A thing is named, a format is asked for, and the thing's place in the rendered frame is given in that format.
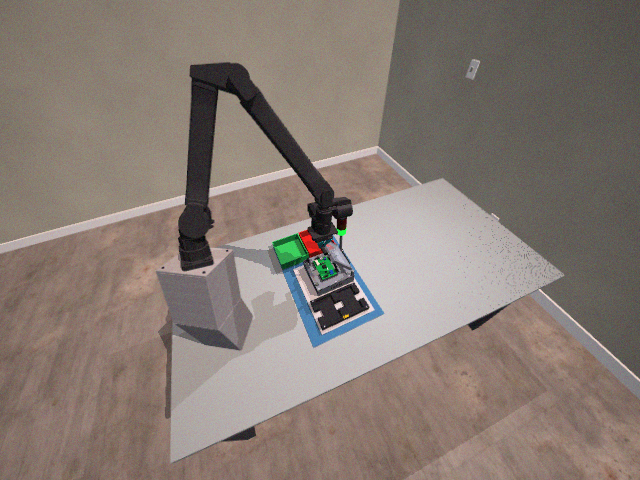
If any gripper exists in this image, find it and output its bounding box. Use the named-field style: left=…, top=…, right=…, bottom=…
left=307, top=221, right=338, bottom=249

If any green circuit board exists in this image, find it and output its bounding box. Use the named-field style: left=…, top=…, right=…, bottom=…
left=313, top=256, right=337, bottom=280

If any red bin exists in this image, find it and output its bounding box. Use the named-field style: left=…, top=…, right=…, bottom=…
left=299, top=230, right=323, bottom=258

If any green open-top bin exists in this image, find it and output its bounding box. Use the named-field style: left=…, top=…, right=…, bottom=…
left=272, top=233, right=309, bottom=269

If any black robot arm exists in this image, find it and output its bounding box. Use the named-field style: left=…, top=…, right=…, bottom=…
left=178, top=62, right=353, bottom=271

